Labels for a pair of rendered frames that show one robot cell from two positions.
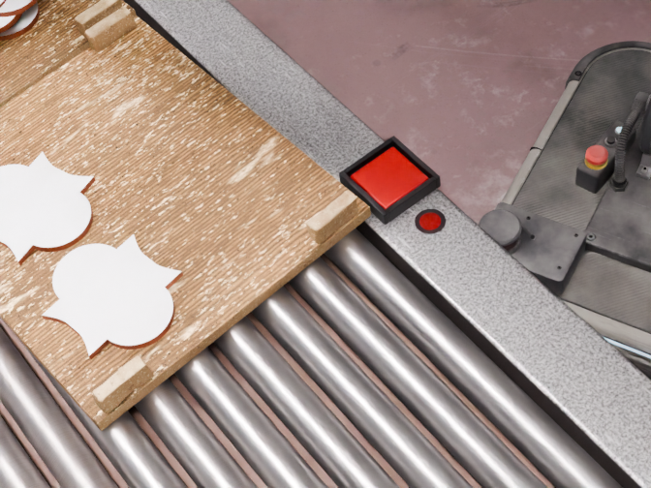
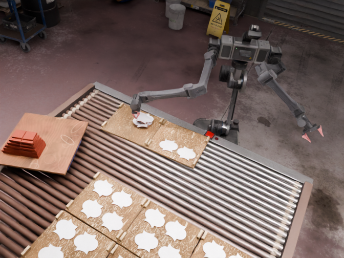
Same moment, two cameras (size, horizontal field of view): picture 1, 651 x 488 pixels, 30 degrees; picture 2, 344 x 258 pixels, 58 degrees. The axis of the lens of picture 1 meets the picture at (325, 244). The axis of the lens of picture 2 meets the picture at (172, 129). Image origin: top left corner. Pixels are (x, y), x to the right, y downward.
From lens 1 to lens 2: 1.59 m
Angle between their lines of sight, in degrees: 25
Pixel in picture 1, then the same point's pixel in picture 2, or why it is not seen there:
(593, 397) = (244, 153)
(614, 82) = (200, 124)
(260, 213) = (197, 141)
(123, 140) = (174, 135)
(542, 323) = (235, 147)
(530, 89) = not seen: hidden behind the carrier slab
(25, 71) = (154, 129)
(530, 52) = not seen: hidden behind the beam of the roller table
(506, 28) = not seen: hidden behind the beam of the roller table
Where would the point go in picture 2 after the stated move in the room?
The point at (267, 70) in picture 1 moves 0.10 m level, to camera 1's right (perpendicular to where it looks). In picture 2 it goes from (186, 124) to (195, 121)
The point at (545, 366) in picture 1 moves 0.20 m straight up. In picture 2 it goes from (237, 151) to (243, 133)
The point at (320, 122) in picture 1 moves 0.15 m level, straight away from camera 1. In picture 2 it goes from (196, 129) to (187, 118)
